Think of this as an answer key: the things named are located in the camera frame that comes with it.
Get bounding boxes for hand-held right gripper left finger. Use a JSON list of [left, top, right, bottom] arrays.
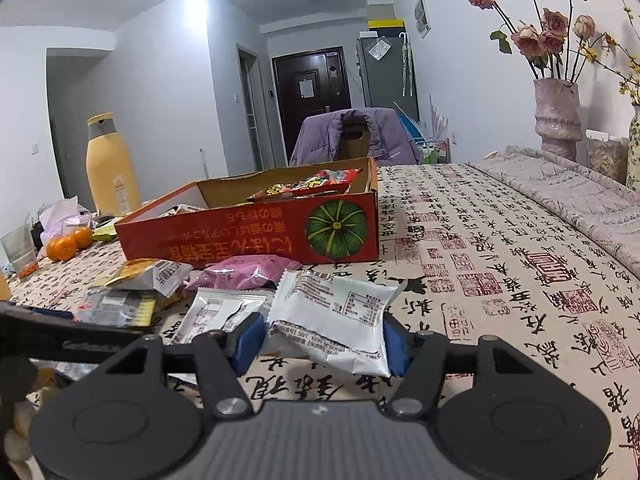
[[97, 312, 266, 421]]

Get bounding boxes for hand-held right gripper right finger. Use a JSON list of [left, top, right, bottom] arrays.
[[382, 312, 538, 421]]

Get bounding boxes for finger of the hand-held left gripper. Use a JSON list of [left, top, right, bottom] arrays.
[[10, 304, 76, 321]]

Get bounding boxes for pink snack packet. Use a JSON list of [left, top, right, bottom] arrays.
[[184, 255, 303, 292]]

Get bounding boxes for red cardboard box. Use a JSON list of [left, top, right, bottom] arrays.
[[114, 156, 381, 271]]

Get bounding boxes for clear drinking glass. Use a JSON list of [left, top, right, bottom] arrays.
[[0, 225, 40, 278]]

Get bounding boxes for yellow gold snack packet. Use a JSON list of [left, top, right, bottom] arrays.
[[102, 258, 194, 298]]

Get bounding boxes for white plastic bag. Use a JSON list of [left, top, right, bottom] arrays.
[[39, 196, 93, 241]]

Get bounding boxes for yellow thermos bottle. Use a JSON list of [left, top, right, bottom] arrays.
[[86, 112, 142, 217]]

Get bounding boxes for red yellow snack packet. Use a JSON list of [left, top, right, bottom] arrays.
[[246, 169, 362, 202]]

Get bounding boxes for brown wooden chair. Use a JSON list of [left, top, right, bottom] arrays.
[[339, 122, 373, 161]]

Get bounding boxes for purple padded jacket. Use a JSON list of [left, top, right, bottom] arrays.
[[289, 107, 421, 167]]

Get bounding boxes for blue board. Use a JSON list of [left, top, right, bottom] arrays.
[[395, 102, 423, 138]]

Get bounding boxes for folded pink patterned cloth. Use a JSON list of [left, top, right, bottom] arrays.
[[467, 146, 640, 281]]

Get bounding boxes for grey interior door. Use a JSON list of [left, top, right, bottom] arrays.
[[236, 45, 266, 171]]

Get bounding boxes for dark brown entry door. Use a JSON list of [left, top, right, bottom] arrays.
[[271, 47, 351, 161]]

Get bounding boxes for grey refrigerator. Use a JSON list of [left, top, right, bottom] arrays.
[[356, 32, 420, 121]]

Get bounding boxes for pink ceramic vase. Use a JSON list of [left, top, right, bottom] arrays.
[[532, 77, 583, 161]]

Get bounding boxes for clear storage jar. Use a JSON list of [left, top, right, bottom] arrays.
[[585, 130, 630, 183]]

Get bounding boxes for folded white umbrella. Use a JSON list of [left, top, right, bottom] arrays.
[[400, 32, 415, 97]]

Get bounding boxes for floral patterned vase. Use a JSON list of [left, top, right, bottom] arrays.
[[626, 105, 640, 191]]

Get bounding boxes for dried pink rose bouquet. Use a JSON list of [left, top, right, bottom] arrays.
[[460, 0, 601, 83]]

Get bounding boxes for yellow flower branches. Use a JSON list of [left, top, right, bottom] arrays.
[[582, 0, 640, 108]]

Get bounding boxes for wire storage cart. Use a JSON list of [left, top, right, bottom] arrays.
[[419, 135, 451, 164]]

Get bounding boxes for white wall panel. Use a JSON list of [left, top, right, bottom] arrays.
[[414, 0, 432, 39]]

